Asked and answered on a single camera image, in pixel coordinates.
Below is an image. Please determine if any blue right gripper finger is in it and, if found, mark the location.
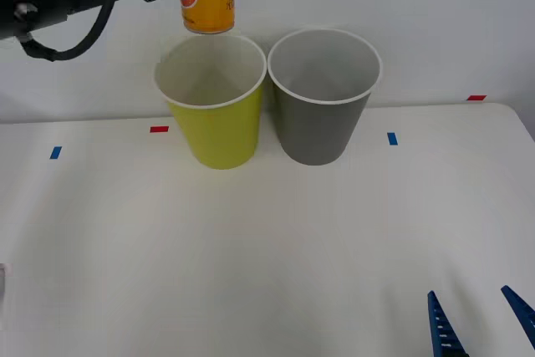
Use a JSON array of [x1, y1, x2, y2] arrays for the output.
[[500, 285, 535, 349], [426, 289, 470, 357]]

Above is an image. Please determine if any yellow-green plastic bin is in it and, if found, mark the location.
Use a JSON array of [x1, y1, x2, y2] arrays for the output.
[[153, 33, 268, 171]]

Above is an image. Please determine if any grey plastic bin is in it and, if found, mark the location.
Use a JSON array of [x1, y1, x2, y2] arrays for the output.
[[267, 28, 384, 166]]

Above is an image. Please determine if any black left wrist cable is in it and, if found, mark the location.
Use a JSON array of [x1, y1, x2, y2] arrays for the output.
[[18, 0, 126, 64]]

